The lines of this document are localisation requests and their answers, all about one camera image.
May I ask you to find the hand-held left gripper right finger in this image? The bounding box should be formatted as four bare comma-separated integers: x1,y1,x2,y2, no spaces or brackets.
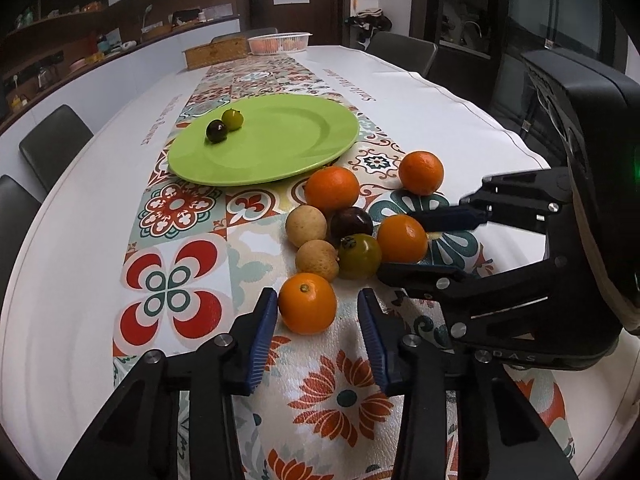
356,287,581,480

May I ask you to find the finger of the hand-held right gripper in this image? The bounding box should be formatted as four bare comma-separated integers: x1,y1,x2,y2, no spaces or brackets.
407,167,574,235
376,256,617,345

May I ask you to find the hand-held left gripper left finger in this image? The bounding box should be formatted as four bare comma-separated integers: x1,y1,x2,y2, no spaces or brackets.
56,287,279,480

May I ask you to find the orange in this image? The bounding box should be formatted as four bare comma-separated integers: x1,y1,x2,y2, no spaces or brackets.
398,150,445,196
304,166,361,213
278,272,338,335
376,214,430,264

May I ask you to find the green-brown fruit with calyx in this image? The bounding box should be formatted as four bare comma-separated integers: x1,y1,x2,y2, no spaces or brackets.
337,233,383,280

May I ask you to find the tan longan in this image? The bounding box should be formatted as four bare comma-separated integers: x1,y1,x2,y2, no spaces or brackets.
285,204,328,248
295,239,340,282

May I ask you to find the green plate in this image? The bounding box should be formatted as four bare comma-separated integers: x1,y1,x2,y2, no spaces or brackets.
167,94,360,187

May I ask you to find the sliding glass door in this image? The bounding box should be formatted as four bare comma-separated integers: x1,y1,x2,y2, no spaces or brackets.
502,0,626,81

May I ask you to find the dark grey dining chair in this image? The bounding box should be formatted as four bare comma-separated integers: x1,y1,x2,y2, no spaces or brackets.
211,27,278,44
19,105,94,193
0,175,42,306
367,31,438,79

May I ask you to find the white tablecloth with patterned centre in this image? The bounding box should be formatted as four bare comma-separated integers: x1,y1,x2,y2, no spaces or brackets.
0,44,636,480

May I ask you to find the pile of dark clothes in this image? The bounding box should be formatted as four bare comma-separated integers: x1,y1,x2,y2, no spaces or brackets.
345,7,393,48

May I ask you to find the pile of small oranges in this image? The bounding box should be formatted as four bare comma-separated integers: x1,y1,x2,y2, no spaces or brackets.
250,38,306,55

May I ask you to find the dark wooden door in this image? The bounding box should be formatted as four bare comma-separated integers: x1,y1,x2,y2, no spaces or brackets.
239,0,346,47

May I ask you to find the clear plastic basket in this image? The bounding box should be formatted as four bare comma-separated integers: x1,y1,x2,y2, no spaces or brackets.
247,31,312,56

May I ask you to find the woven brown box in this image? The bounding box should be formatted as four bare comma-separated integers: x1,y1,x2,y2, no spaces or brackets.
184,38,249,70

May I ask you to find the white counter cabinet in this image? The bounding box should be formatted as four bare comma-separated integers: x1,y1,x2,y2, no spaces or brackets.
0,14,242,136

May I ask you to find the woven brown tray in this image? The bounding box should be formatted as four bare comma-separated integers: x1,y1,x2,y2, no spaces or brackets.
140,22,176,41

